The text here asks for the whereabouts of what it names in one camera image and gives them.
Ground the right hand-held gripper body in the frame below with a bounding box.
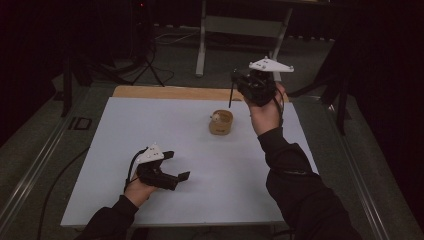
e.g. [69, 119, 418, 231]
[237, 55, 295, 108]

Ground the black floor cable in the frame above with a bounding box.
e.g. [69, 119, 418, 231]
[35, 146, 91, 240]

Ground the person's left hand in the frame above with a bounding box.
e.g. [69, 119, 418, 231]
[123, 168, 158, 208]

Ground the wooden board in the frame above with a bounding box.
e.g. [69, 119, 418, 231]
[112, 85, 290, 103]

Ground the black tripod stand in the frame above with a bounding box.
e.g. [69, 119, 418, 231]
[99, 0, 176, 88]

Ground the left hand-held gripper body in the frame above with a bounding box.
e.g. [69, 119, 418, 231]
[134, 143, 180, 192]

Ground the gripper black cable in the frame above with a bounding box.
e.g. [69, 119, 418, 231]
[273, 87, 290, 128]
[123, 148, 149, 193]

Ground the floor socket plate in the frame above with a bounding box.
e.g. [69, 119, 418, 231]
[67, 116, 93, 131]

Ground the grey metal desk frame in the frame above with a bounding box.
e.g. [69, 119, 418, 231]
[195, 0, 331, 78]

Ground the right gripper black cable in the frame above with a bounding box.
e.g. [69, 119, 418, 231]
[273, 87, 290, 128]

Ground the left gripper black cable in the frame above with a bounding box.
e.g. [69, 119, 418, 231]
[123, 148, 149, 193]

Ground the metal floor rail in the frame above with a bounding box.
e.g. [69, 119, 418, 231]
[0, 87, 88, 231]
[324, 99, 396, 240]

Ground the black metal stand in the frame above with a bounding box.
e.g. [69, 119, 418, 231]
[287, 39, 354, 136]
[59, 49, 94, 118]

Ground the black thin makeup brush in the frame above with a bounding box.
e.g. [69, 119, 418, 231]
[228, 79, 235, 109]

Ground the person's right hand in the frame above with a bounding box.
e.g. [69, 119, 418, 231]
[244, 81, 287, 137]

